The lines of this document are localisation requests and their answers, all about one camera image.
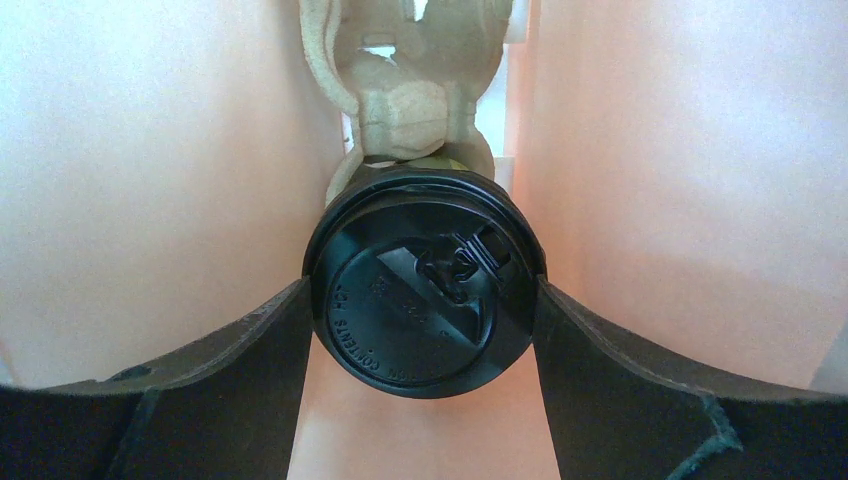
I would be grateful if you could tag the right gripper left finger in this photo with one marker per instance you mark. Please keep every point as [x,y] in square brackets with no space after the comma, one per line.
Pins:
[222,407]

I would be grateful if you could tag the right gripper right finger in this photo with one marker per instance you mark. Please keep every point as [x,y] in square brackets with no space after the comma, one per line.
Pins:
[622,407]

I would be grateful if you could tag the black coffee lid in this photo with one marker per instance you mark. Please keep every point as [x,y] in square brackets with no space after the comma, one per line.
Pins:
[424,281]

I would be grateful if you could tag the orange paper bag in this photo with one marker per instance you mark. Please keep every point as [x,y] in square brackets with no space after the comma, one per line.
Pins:
[684,164]

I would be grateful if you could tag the green paper cup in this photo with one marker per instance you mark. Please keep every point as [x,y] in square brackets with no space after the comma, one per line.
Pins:
[436,162]

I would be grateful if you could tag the single brown pulp carrier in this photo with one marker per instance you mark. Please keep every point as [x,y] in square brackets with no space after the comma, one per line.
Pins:
[409,84]

